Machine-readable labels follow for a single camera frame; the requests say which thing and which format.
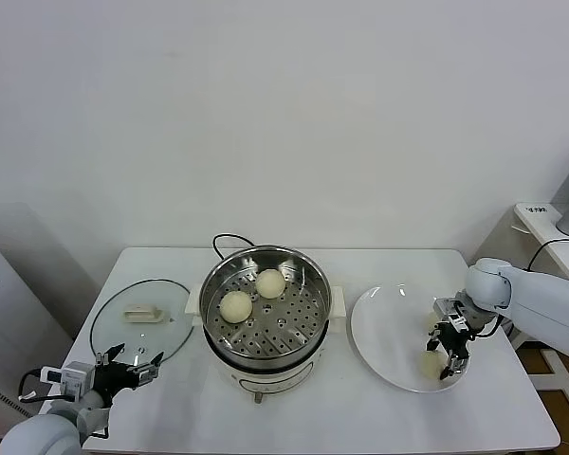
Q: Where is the round glass lid beige handle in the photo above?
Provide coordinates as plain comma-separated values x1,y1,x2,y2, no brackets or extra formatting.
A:
88,278,195,372

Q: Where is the round white plate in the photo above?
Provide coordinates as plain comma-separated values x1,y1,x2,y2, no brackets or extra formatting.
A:
350,282,472,393

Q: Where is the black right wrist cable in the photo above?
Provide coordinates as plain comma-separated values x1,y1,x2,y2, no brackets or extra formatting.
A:
471,315,504,340

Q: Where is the perforated steel steamer basket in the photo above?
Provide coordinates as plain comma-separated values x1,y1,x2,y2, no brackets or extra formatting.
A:
185,245,347,362

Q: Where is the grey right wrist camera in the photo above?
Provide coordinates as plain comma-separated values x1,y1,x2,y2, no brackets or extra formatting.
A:
432,297,473,331

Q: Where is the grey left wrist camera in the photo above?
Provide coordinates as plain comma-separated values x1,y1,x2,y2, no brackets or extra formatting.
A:
40,362,94,397

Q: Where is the white side desk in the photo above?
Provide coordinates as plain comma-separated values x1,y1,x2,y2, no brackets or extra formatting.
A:
512,202,569,421

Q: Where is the white cabinet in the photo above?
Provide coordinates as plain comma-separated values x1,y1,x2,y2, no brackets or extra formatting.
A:
0,229,76,428

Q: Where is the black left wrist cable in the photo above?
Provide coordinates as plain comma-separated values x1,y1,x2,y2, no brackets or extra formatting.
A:
17,370,65,405

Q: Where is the black power adapter with cable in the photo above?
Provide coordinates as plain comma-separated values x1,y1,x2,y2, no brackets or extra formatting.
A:
525,237,569,274

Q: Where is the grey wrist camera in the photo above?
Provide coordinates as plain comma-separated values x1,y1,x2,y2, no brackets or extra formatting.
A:
40,362,94,397
432,297,473,331

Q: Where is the black cooker power cord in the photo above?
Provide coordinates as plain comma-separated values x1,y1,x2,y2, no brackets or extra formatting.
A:
211,232,260,260

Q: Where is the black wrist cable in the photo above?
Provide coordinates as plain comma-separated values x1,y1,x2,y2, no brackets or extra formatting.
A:
17,370,65,405
471,315,504,340

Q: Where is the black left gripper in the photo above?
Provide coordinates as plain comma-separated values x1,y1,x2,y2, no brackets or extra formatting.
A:
90,344,165,408

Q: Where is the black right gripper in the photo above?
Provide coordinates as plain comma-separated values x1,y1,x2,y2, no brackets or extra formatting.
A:
425,322,473,381

